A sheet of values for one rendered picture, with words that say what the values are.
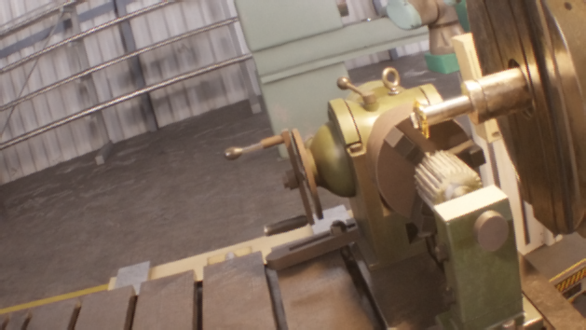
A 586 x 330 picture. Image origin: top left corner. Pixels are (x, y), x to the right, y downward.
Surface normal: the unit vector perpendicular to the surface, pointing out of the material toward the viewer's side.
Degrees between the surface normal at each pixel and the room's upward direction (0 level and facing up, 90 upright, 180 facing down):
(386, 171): 90
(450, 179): 90
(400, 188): 90
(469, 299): 90
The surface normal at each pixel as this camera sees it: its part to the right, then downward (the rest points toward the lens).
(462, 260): 0.07, 0.22
